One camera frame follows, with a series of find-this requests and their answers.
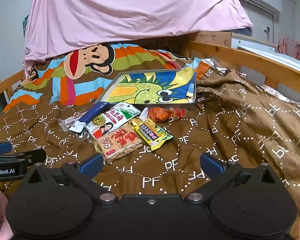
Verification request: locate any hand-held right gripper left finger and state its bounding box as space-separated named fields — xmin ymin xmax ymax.
xmin=24 ymin=153 xmax=118 ymax=204

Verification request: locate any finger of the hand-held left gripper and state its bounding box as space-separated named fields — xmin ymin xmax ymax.
xmin=0 ymin=142 xmax=13 ymax=154
xmin=0 ymin=149 xmax=47 ymax=167

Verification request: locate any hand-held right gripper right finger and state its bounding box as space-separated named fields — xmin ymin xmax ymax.
xmin=184 ymin=153 xmax=281 ymax=204

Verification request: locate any rice cracker packet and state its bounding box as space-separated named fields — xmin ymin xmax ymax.
xmin=94 ymin=123 xmax=143 ymax=165

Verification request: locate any clear bread packet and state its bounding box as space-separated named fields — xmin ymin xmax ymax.
xmin=59 ymin=116 xmax=83 ymax=132

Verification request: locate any green and white snack packet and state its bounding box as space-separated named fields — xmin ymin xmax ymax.
xmin=86 ymin=103 xmax=140 ymax=139

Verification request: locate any blue and white sachet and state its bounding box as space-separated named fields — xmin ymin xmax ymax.
xmin=69 ymin=101 xmax=110 ymax=133

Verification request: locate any yellow biscuit packet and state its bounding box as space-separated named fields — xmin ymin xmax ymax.
xmin=129 ymin=117 xmax=174 ymax=151

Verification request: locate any orange snack packet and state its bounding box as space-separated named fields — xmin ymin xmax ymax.
xmin=140 ymin=107 xmax=188 ymax=123

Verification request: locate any grey tray with dinosaur print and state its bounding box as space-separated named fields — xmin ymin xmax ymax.
xmin=94 ymin=69 xmax=197 ymax=112

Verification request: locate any brown printed blanket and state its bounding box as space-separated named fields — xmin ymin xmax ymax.
xmin=0 ymin=42 xmax=300 ymax=240

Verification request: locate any silver foil sheet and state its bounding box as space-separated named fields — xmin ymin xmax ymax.
xmin=201 ymin=58 xmax=229 ymax=77

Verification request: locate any white mattress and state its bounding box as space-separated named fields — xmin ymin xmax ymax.
xmin=237 ymin=45 xmax=300 ymax=77

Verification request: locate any white cabinet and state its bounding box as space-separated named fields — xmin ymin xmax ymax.
xmin=231 ymin=32 xmax=277 ymax=53

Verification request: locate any dark blue cloth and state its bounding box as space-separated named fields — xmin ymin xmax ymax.
xmin=225 ymin=27 xmax=253 ymax=37

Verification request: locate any red floral cloth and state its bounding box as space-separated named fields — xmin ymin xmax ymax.
xmin=277 ymin=37 xmax=300 ymax=60

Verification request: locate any pink bed sheet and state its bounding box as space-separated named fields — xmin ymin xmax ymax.
xmin=22 ymin=0 xmax=254 ymax=70

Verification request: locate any wooden bed frame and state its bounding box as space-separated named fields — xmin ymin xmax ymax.
xmin=0 ymin=30 xmax=300 ymax=115

